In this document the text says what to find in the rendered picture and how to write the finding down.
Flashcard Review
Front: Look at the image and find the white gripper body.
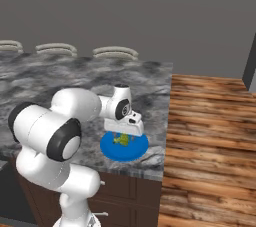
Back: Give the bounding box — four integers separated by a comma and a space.
103, 118, 145, 138

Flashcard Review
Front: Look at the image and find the green broccoli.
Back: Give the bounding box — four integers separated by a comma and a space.
112, 133, 131, 147

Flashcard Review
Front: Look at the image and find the blue round plate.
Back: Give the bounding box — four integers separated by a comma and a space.
99, 130, 150, 163

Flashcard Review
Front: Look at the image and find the dark brown drawer front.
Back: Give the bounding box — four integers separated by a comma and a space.
96, 170, 163, 209

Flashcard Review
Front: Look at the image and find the beige bar stool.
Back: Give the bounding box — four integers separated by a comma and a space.
35, 42, 78, 58
92, 46, 139, 61
0, 39, 25, 54

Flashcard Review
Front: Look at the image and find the dark brown cupboard door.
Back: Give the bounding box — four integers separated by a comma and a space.
87, 198, 160, 227

